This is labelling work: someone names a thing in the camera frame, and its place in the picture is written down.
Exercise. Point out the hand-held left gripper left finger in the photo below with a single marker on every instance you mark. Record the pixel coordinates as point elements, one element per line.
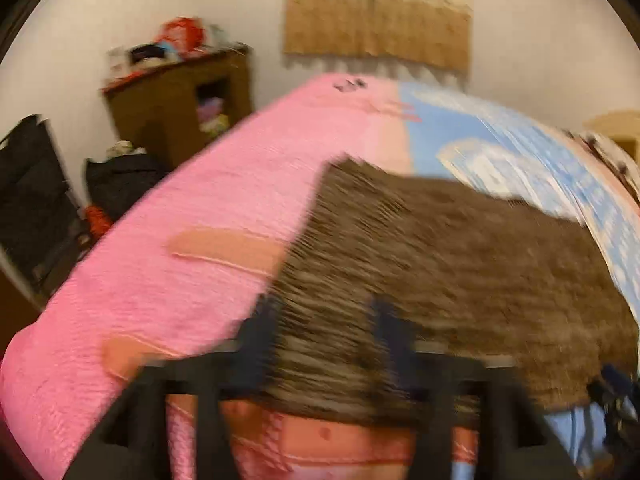
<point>262,327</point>

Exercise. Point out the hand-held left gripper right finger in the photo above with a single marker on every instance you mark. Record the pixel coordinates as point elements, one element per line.
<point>389,330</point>

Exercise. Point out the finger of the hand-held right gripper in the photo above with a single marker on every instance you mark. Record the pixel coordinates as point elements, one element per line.
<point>617,385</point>

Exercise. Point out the brown knitted sweater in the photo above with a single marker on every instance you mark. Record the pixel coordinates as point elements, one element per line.
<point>450,270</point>

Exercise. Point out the pink and blue printed blanket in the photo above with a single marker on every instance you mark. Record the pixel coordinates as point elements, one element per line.
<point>200,200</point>

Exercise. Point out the black bag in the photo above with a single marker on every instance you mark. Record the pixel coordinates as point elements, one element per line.
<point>122,180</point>

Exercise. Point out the white patterned cloth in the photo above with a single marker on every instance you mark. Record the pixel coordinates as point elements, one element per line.
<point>125,149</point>

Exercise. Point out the brown wooden desk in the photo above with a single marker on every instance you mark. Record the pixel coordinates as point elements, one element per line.
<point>160,110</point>

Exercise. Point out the black chair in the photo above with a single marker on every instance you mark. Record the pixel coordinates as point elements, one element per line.
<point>35,200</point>

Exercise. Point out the red gift bag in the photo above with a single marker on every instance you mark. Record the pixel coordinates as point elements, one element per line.
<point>182,37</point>

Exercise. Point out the beige patterned curtain panel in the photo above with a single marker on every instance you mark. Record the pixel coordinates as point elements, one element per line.
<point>425,20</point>
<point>330,15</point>

